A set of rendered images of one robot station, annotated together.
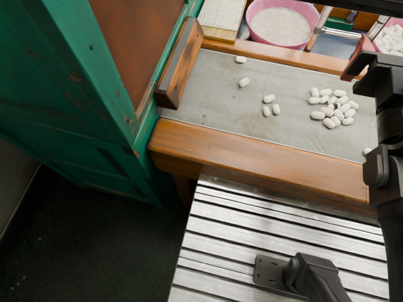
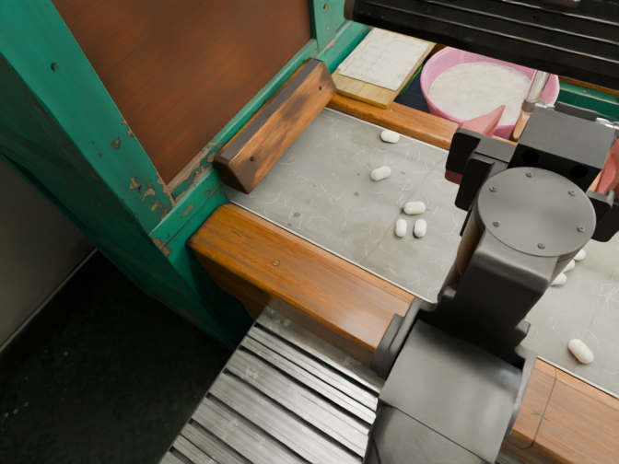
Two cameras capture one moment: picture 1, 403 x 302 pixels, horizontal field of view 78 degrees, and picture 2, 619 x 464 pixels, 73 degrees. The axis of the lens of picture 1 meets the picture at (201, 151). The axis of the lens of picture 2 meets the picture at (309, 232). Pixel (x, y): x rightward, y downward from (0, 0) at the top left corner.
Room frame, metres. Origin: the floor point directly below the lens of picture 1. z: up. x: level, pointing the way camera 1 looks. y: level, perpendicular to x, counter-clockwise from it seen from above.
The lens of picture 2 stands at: (0.02, -0.23, 1.36)
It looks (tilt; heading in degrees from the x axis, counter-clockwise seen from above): 57 degrees down; 28
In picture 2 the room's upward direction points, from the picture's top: 11 degrees counter-clockwise
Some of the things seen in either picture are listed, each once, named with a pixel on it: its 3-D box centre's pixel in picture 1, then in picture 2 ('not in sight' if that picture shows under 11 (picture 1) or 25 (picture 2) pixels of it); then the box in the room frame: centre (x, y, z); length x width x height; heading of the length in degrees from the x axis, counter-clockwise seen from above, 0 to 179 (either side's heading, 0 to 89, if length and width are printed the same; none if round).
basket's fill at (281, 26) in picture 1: (278, 31); (481, 102); (0.80, -0.29, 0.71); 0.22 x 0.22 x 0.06
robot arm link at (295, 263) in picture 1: (308, 275); not in sight; (-0.03, -0.23, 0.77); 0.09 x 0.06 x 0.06; 77
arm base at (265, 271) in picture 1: (298, 278); not in sight; (-0.04, -0.24, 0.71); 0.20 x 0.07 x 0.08; 77
